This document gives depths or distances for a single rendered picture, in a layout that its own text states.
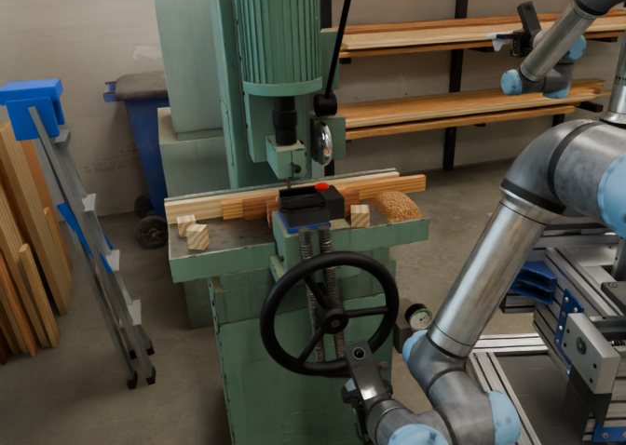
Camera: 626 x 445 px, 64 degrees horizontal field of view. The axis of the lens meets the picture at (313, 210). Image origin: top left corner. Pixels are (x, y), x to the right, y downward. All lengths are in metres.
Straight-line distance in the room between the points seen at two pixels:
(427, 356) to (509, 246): 0.22
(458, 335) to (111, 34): 2.92
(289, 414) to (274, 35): 0.93
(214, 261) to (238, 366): 0.30
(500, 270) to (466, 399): 0.19
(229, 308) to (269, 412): 0.35
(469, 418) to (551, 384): 1.11
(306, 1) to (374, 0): 2.59
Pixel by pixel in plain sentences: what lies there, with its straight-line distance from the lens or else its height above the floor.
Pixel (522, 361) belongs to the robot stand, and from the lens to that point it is 1.93.
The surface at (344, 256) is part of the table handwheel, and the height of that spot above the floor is 0.95.
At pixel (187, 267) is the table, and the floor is 0.87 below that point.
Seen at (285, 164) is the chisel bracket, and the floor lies 1.04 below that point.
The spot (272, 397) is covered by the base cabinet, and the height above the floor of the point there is 0.46.
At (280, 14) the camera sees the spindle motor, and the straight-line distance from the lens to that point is 1.07.
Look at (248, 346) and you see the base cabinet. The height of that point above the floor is 0.63.
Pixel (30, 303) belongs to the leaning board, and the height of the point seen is 0.23.
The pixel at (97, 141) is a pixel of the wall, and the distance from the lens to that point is 3.52.
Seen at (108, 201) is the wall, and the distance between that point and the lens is 3.65.
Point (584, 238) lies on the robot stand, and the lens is 1.57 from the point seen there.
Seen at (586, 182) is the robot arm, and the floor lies 1.19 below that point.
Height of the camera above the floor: 1.42
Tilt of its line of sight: 25 degrees down
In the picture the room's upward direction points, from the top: 2 degrees counter-clockwise
